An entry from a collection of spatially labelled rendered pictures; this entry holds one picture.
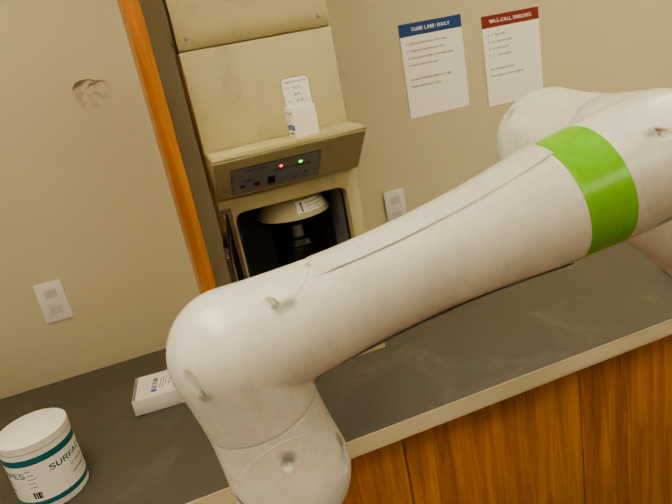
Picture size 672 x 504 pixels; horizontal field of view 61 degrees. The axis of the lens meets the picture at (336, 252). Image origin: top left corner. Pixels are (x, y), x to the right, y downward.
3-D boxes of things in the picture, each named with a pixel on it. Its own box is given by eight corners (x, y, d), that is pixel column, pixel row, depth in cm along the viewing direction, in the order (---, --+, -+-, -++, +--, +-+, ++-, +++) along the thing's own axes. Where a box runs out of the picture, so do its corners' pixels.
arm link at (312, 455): (271, 588, 48) (386, 521, 50) (210, 478, 43) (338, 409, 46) (242, 485, 61) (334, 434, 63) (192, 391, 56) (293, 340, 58)
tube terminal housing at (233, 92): (245, 346, 160) (169, 59, 135) (352, 312, 168) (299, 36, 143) (263, 388, 137) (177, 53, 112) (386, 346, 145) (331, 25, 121)
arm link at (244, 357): (602, 279, 49) (526, 246, 60) (578, 154, 45) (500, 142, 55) (207, 476, 44) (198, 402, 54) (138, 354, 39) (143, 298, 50)
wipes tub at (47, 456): (27, 480, 120) (1, 420, 115) (92, 458, 123) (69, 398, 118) (15, 523, 108) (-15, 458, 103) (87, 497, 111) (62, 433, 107)
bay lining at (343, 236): (250, 319, 158) (219, 195, 147) (337, 292, 165) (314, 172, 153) (269, 356, 136) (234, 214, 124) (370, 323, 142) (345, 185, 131)
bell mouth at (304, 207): (251, 214, 145) (246, 193, 143) (316, 196, 149) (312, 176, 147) (265, 229, 129) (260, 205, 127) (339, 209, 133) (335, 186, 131)
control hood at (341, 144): (215, 200, 122) (203, 154, 119) (355, 165, 130) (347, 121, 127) (222, 210, 112) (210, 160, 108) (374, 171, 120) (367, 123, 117)
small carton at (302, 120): (290, 136, 120) (284, 107, 118) (312, 131, 122) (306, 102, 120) (296, 137, 116) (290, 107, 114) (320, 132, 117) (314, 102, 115)
